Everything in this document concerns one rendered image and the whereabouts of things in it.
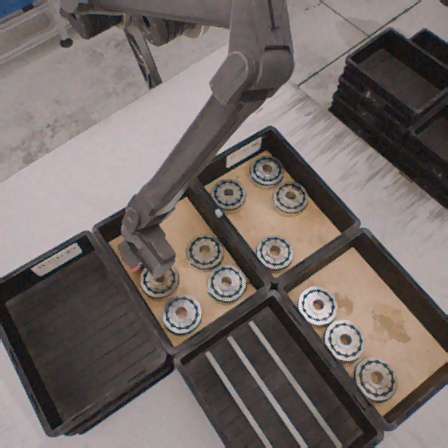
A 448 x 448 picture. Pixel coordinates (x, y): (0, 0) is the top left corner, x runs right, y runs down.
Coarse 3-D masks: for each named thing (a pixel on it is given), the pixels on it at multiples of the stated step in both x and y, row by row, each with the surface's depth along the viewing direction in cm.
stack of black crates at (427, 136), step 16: (432, 112) 184; (416, 128) 181; (432, 128) 194; (416, 144) 182; (432, 144) 190; (400, 160) 194; (416, 160) 187; (432, 160) 181; (416, 176) 194; (432, 176) 185; (432, 192) 191
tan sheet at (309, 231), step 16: (224, 176) 129; (240, 176) 129; (288, 176) 129; (256, 192) 127; (272, 192) 127; (256, 208) 125; (272, 208) 125; (240, 224) 123; (256, 224) 123; (272, 224) 123; (288, 224) 123; (304, 224) 123; (320, 224) 123; (256, 240) 120; (288, 240) 121; (304, 240) 121; (320, 240) 121; (304, 256) 119
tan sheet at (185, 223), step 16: (176, 208) 124; (192, 208) 124; (160, 224) 122; (176, 224) 122; (192, 224) 122; (112, 240) 120; (176, 240) 120; (176, 256) 118; (224, 256) 118; (128, 272) 116; (192, 272) 116; (208, 272) 116; (192, 288) 114; (160, 304) 112; (208, 304) 113; (160, 320) 111; (208, 320) 111; (176, 336) 109
